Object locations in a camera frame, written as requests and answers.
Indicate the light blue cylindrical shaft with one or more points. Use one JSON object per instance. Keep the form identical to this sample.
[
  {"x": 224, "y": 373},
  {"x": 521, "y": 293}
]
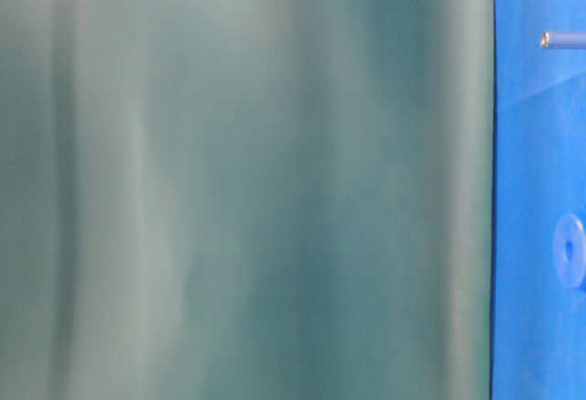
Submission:
[{"x": 563, "y": 40}]

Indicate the small blue gear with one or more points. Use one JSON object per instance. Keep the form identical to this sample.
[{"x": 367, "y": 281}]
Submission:
[{"x": 568, "y": 247}]

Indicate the green backdrop curtain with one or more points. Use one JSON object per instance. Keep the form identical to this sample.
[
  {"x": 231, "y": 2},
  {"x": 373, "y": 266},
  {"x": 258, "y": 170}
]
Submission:
[{"x": 246, "y": 199}]

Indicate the blue table mat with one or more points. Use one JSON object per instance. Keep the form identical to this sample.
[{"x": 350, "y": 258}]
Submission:
[{"x": 538, "y": 347}]

